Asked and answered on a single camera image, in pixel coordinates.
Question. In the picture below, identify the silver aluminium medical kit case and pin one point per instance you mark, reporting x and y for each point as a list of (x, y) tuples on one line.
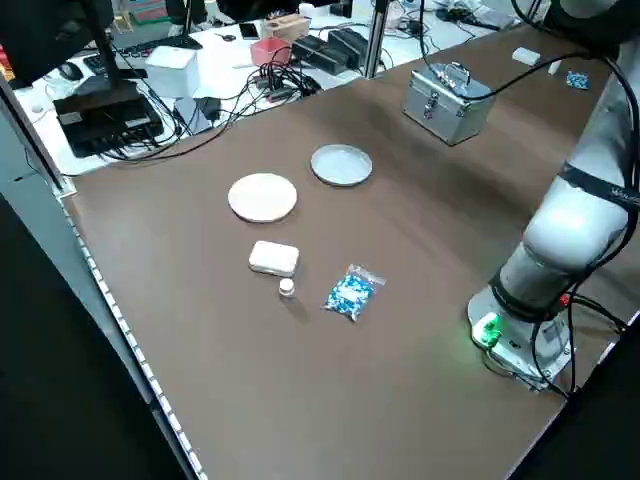
[(440, 117)]

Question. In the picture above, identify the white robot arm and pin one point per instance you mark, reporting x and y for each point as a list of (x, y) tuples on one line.
[(550, 235)]

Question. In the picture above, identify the white round plate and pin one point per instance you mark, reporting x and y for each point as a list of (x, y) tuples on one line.
[(262, 197)]

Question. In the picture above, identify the gray round plate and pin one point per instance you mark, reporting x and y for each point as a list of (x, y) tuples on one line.
[(341, 165)]

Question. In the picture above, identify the white plastic pill box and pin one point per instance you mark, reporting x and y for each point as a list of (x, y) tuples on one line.
[(274, 257), (526, 55)]

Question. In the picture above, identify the small white-capped bottle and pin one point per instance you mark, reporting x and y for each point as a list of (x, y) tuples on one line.
[(553, 68), (286, 289)]

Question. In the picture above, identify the blue capsule bag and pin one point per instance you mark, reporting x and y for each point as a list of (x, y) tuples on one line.
[(352, 292), (577, 80)]

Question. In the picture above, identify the black usb hub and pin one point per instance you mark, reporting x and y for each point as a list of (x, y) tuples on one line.
[(274, 90)]

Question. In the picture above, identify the black plug adapter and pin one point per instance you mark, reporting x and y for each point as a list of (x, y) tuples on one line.
[(210, 110)]

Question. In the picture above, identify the black power brick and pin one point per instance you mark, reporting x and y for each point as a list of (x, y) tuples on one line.
[(350, 42), (315, 52)]

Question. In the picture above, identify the pink open box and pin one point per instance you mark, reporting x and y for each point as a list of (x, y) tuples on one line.
[(270, 52)]

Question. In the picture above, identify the wooden box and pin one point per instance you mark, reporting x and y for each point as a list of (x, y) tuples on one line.
[(285, 27)]

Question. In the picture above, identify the white smartphone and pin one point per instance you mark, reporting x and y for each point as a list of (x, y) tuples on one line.
[(249, 31)]

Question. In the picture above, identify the white cube box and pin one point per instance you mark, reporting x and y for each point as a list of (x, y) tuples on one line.
[(172, 72)]

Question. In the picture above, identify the black electronics box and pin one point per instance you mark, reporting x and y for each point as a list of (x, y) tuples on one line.
[(105, 122)]

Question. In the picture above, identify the black keyboard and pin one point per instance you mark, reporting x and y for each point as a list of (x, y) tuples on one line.
[(150, 47)]

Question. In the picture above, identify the black computer mouse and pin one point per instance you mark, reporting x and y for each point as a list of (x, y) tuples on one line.
[(70, 71)]

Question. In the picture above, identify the black monitor with stand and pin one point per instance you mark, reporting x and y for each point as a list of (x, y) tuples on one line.
[(45, 30)]

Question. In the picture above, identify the aluminium camera post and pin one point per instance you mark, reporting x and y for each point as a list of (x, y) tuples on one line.
[(376, 40)]

